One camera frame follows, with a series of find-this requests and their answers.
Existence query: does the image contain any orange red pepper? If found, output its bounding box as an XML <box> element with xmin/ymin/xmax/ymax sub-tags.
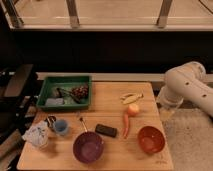
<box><xmin>123</xmin><ymin>114</ymin><xmax>130</xmax><ymax>139</ymax></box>

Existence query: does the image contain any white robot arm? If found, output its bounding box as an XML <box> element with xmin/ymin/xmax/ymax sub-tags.
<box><xmin>157</xmin><ymin>61</ymin><xmax>213</xmax><ymax>118</ymax></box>

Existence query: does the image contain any dark red grape bunch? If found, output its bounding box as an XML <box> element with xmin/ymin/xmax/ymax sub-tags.
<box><xmin>71</xmin><ymin>85</ymin><xmax>89</xmax><ymax>99</ymax></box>

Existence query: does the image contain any peach apple fruit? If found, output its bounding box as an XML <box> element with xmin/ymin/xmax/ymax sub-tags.
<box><xmin>127</xmin><ymin>104</ymin><xmax>140</xmax><ymax>116</ymax></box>

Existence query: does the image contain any black rectangular block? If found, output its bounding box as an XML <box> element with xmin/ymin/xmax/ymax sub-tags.
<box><xmin>95</xmin><ymin>124</ymin><xmax>117</xmax><ymax>137</ymax></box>

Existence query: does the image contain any green plastic tray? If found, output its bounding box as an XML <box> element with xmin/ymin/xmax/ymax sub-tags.
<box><xmin>37</xmin><ymin>75</ymin><xmax>92</xmax><ymax>111</ymax></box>

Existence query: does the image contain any grey sponge in tray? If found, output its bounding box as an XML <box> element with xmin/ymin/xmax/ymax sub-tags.
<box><xmin>45</xmin><ymin>98</ymin><xmax>64</xmax><ymax>106</ymax></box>

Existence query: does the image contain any blue cup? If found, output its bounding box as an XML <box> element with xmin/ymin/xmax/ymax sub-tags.
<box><xmin>53</xmin><ymin>119</ymin><xmax>69</xmax><ymax>136</ymax></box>

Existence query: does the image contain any purple bowl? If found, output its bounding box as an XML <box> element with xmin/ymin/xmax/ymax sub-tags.
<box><xmin>73</xmin><ymin>131</ymin><xmax>104</xmax><ymax>164</ymax></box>

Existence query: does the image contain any small dark metal cup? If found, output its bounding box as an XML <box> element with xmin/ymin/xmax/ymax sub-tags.
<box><xmin>45</xmin><ymin>116</ymin><xmax>56</xmax><ymax>127</ymax></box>

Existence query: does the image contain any orange bowl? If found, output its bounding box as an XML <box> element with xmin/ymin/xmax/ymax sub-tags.
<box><xmin>137</xmin><ymin>126</ymin><xmax>165</xmax><ymax>154</ymax></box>

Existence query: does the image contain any white crumpled cloth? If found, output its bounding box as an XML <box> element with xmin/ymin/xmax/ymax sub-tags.
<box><xmin>22</xmin><ymin>121</ymin><xmax>48</xmax><ymax>148</ymax></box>

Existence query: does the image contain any black chair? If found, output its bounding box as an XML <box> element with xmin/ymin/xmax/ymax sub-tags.
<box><xmin>0</xmin><ymin>64</ymin><xmax>37</xmax><ymax>145</ymax></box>

